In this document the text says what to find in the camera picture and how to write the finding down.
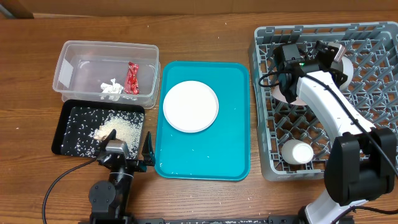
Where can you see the teal serving tray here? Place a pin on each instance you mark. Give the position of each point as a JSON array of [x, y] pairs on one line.
[[220, 152]]

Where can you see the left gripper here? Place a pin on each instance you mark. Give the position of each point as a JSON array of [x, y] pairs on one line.
[[147, 155]]

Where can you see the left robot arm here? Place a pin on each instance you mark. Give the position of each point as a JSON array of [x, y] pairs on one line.
[[109, 198]]

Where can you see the grey dish rack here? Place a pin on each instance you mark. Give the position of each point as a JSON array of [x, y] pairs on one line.
[[372, 49]]

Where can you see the red snack wrapper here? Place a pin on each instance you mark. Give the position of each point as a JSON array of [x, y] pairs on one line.
[[131, 85]]

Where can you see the black tray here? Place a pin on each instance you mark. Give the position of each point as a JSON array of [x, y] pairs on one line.
[[66, 111]]

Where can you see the pink shallow bowl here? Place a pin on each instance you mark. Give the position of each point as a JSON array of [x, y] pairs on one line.
[[278, 95]]

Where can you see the white cup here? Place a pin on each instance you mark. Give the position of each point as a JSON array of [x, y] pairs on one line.
[[297, 152]]

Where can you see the white napkin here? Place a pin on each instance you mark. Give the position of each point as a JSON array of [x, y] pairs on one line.
[[113, 88]]

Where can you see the grey metal bowl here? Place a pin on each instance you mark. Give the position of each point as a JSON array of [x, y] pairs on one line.
[[347, 70]]

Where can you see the rice food waste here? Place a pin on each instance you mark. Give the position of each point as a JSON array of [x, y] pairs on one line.
[[86, 127]]

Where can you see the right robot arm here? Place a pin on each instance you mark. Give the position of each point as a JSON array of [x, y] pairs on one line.
[[362, 163]]

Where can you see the white dinner plate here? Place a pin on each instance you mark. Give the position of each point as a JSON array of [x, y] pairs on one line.
[[190, 106]]

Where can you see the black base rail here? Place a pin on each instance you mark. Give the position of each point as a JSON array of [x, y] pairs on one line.
[[273, 219]]

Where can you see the clear plastic bin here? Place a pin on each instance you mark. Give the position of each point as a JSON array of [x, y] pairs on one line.
[[84, 65]]

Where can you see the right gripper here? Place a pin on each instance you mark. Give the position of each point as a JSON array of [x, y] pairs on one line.
[[334, 74]]

